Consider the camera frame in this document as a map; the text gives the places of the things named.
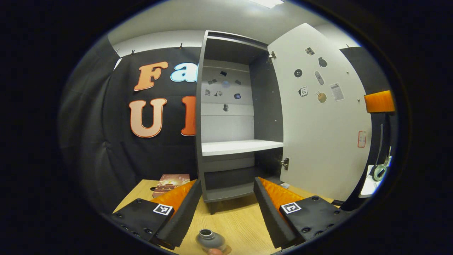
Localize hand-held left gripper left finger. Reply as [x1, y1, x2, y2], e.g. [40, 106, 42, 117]
[112, 179, 203, 251]

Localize silver bottle with red label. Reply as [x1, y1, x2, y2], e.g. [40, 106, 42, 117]
[196, 228, 227, 253]

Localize grey-green round roll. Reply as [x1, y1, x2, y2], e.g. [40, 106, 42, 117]
[373, 165, 388, 182]

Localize ceiling light panel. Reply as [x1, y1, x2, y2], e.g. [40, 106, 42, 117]
[248, 0, 285, 9]

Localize white side table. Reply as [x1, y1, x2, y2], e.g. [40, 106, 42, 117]
[358, 156, 392, 198]

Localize black backdrop cloth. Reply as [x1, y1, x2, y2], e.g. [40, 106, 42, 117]
[58, 35, 397, 213]

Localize brown cover book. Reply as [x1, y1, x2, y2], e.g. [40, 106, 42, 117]
[156, 174, 190, 190]

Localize white cabinet door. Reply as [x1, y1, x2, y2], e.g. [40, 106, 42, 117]
[267, 23, 373, 202]

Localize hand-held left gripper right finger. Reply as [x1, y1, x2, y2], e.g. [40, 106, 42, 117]
[250, 177, 358, 249]

